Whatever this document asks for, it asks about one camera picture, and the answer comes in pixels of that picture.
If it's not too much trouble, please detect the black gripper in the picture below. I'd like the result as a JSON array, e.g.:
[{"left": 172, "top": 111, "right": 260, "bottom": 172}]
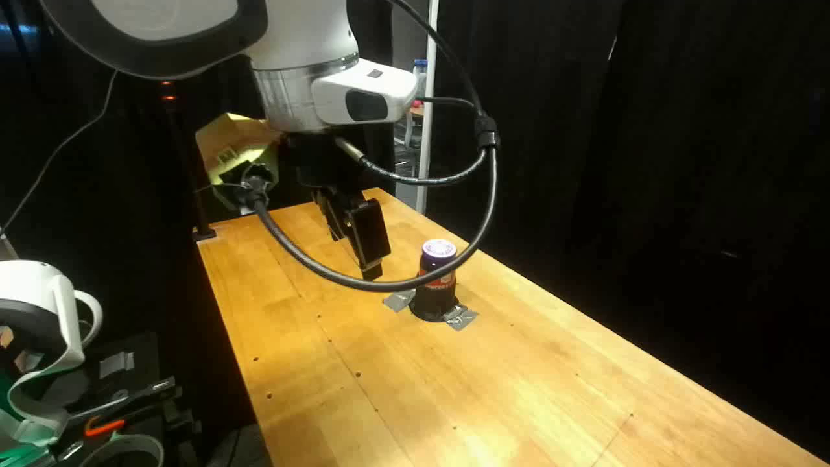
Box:
[{"left": 282, "top": 129, "right": 395, "bottom": 285}]

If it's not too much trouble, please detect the orange rubber band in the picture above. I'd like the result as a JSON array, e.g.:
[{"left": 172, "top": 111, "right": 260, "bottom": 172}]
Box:
[{"left": 417, "top": 267, "right": 460, "bottom": 293}]

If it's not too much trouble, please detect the dark cup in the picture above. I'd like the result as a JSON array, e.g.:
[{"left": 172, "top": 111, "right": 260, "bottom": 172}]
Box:
[{"left": 408, "top": 237, "right": 462, "bottom": 325}]

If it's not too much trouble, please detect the shiny yellow box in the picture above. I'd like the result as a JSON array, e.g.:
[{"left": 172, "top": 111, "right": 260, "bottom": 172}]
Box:
[{"left": 192, "top": 110, "right": 282, "bottom": 190}]

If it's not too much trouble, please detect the small plastic bottle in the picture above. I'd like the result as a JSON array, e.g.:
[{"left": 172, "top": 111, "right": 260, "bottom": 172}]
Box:
[{"left": 413, "top": 57, "right": 432, "bottom": 102}]

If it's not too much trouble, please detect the black tripod stand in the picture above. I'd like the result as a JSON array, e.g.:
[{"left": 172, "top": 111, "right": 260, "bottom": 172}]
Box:
[{"left": 156, "top": 78, "right": 220, "bottom": 245}]

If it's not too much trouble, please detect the clear tape roll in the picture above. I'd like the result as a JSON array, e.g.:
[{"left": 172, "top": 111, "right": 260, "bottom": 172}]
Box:
[{"left": 77, "top": 432, "right": 169, "bottom": 467}]

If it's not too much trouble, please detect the white rounded device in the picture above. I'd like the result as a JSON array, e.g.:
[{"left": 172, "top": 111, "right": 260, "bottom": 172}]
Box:
[{"left": 0, "top": 257, "right": 107, "bottom": 384}]

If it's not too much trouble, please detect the white vertical post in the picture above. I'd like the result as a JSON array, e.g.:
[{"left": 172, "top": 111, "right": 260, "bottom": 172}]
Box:
[{"left": 388, "top": 0, "right": 441, "bottom": 216}]

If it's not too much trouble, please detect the grey base plate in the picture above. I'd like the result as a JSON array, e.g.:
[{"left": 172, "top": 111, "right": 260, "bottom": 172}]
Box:
[{"left": 380, "top": 289, "right": 479, "bottom": 333}]

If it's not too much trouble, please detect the thick black gripper cable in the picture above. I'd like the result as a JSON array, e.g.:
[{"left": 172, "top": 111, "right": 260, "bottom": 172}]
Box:
[{"left": 231, "top": 0, "right": 504, "bottom": 293}]

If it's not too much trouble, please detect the thin grey cable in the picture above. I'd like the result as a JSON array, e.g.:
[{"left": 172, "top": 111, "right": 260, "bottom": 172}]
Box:
[{"left": 0, "top": 68, "right": 122, "bottom": 233}]

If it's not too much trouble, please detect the black clamp orange handle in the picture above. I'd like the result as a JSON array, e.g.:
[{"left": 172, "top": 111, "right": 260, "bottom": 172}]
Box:
[{"left": 59, "top": 404, "right": 179, "bottom": 451}]

